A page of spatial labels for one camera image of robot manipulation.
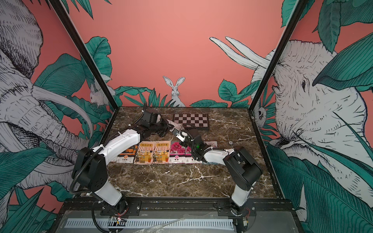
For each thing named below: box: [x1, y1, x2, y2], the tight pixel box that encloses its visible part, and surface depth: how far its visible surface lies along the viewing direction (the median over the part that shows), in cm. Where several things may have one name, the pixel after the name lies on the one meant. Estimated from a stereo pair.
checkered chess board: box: [172, 113, 210, 131], surface depth 113 cm
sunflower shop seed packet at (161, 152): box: [152, 140, 171, 164], surface depth 97 cm
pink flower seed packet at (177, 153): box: [169, 140, 186, 164], surface depth 97 cm
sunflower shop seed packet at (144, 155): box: [134, 141, 155, 165], surface depth 95 cm
